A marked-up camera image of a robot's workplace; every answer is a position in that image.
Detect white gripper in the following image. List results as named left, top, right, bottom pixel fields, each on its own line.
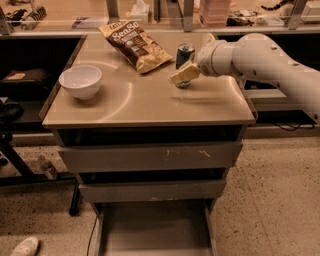
left=170, top=33, right=234, bottom=84

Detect silver redbull can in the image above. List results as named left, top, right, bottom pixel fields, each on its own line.
left=176, top=42, right=195, bottom=69

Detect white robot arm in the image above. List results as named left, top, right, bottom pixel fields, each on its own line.
left=170, top=33, right=320, bottom=122

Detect top grey drawer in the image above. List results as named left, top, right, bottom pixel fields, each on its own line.
left=59, top=141, right=242, bottom=173

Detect grey drawer cabinet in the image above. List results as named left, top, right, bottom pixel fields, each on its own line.
left=39, top=31, right=259, bottom=256

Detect open bottom grey drawer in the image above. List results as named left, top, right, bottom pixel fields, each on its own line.
left=94, top=200, right=218, bottom=256

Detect middle grey drawer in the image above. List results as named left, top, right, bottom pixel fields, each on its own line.
left=79, top=180, right=226, bottom=203

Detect pink stacked trays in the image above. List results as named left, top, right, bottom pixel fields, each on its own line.
left=199, top=0, right=231, bottom=27

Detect brown sea salt chips bag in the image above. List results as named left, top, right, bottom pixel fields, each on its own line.
left=99, top=21, right=172, bottom=74

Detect white tissue box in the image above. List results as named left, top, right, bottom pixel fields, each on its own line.
left=130, top=0, right=150, bottom=23

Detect white ceramic bowl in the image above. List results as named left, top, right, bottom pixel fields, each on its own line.
left=59, top=65, right=102, bottom=100

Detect white shoe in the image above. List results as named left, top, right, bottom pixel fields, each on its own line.
left=10, top=237, right=39, bottom=256

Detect black floor cable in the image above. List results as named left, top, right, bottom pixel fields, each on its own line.
left=86, top=215, right=99, bottom=256

